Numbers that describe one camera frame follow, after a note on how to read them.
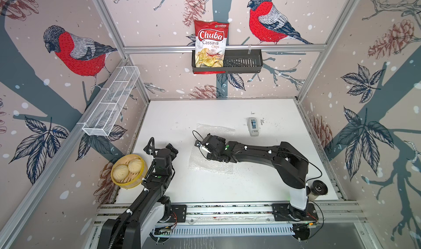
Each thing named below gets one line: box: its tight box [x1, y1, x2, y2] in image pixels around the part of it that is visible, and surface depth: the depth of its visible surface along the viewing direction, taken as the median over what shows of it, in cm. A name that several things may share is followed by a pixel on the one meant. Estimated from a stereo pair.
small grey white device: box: [247, 117, 260, 137], surface depth 103 cm
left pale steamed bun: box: [112, 164, 129, 181], surface depth 83 cm
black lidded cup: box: [308, 179, 329, 201], surface depth 72 cm
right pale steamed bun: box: [128, 158, 142, 174], surface depth 85 cm
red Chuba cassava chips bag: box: [193, 19, 230, 75], surface depth 86 cm
